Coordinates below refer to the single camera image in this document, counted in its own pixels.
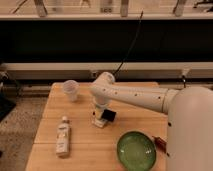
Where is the black eraser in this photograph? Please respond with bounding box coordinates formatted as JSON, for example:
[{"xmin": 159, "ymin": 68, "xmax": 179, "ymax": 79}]
[{"xmin": 101, "ymin": 109, "xmax": 116, "ymax": 122}]

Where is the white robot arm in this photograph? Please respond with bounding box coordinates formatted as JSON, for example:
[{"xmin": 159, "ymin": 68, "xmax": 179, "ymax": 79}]
[{"xmin": 90, "ymin": 72, "xmax": 213, "ymax": 171}]

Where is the white sponge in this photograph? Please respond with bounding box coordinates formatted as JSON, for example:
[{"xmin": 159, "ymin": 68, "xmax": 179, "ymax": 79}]
[{"xmin": 92, "ymin": 117, "xmax": 107, "ymax": 128}]

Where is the clear plastic cup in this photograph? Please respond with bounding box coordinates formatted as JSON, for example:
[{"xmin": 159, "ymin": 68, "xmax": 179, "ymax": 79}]
[{"xmin": 62, "ymin": 80, "xmax": 79, "ymax": 102}]

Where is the white plastic bottle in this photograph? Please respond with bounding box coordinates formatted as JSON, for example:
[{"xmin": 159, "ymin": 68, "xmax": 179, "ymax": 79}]
[{"xmin": 56, "ymin": 116, "xmax": 70, "ymax": 157}]

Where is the green glass bowl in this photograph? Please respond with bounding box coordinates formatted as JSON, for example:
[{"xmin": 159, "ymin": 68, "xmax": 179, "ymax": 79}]
[{"xmin": 117, "ymin": 131, "xmax": 157, "ymax": 171}]

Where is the red brown small object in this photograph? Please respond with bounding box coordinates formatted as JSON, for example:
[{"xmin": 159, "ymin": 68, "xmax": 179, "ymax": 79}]
[{"xmin": 153, "ymin": 137, "xmax": 167, "ymax": 152}]

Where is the black cable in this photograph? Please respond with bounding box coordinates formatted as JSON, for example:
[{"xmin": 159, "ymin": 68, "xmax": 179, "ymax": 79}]
[{"xmin": 113, "ymin": 10, "xmax": 145, "ymax": 76}]

